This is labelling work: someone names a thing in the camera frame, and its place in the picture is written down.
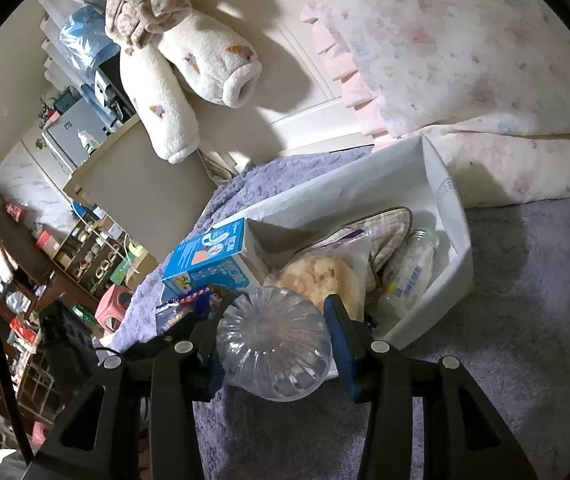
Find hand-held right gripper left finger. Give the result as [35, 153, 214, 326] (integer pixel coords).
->
[22, 300, 236, 480]

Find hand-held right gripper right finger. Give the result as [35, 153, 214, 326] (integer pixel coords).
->
[324, 294, 540, 480]

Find clear plastic bottle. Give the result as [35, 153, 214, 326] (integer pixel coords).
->
[216, 285, 334, 402]

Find blue cardboard box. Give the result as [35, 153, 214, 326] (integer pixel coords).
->
[161, 217, 276, 297]

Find white storage box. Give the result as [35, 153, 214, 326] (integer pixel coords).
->
[200, 135, 474, 351]

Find pink plastic stool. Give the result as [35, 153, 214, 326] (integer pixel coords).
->
[94, 284, 133, 333]

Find striped red blue snack packet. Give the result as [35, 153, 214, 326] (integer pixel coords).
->
[156, 285, 236, 333]

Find brown wooden shelf unit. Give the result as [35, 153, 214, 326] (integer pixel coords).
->
[0, 182, 100, 441]

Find round bread packet purple label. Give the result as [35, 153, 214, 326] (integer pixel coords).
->
[265, 232, 373, 323]

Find small clear bottle white label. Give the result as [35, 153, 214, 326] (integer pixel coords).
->
[377, 228, 440, 318]

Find plaid cloth pouch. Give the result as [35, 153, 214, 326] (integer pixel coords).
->
[295, 206, 414, 288]

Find beige cabinet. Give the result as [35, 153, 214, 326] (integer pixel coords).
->
[63, 112, 220, 261]

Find fluffy purple blanket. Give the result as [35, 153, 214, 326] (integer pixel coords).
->
[92, 146, 570, 480]

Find white fleece pajama pants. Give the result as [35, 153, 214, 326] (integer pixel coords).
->
[119, 12, 264, 165]

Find white drawer unit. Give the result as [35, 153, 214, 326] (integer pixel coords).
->
[39, 0, 116, 131]

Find blue plastic bag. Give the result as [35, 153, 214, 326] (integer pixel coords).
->
[59, 5, 122, 86]

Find floral quilt with pink ruffle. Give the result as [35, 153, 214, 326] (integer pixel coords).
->
[300, 0, 570, 208]

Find floral pink garment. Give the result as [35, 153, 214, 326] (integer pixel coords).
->
[104, 0, 196, 53]

